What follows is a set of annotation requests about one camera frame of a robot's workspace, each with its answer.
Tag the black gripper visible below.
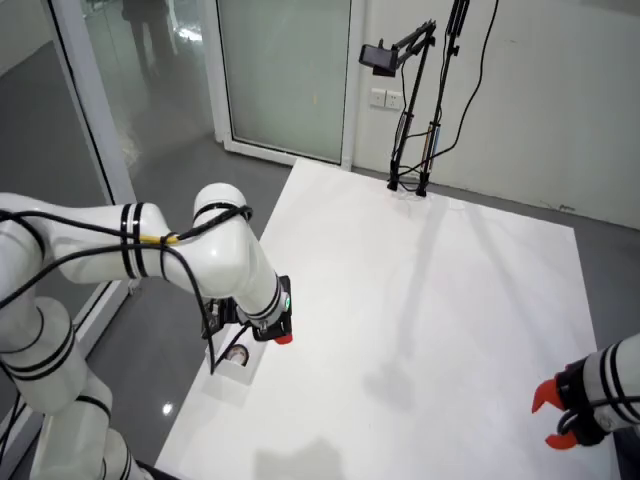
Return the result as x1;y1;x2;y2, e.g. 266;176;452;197
530;361;610;450
249;273;295;348

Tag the white cardboard bin box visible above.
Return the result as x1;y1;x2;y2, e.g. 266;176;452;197
203;324;267;387

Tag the frosted glass door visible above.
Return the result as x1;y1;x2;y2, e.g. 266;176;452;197
214;0;359;166

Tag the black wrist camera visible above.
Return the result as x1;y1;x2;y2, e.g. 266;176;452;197
201;295;240;342

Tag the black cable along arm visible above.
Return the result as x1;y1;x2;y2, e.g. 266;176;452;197
0;202;256;376

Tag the glass wall bottom frame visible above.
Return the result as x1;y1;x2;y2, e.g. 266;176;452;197
69;279;132;359

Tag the black articulated stand holding camera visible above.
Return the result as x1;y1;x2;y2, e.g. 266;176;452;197
387;18;437;194

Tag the black camera on stand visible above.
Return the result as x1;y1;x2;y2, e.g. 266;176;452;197
359;43;400;80

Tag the grey white door frame post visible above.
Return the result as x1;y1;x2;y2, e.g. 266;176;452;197
47;0;141;296

